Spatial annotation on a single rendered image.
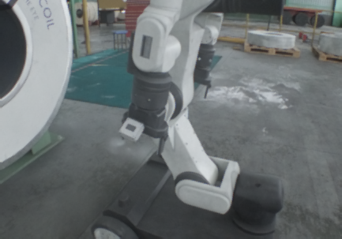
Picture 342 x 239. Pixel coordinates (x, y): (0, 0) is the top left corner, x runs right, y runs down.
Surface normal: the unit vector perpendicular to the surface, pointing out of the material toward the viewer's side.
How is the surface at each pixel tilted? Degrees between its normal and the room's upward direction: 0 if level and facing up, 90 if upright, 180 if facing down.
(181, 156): 90
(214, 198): 90
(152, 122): 90
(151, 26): 90
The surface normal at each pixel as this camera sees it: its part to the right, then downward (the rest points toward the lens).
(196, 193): -0.40, 0.38
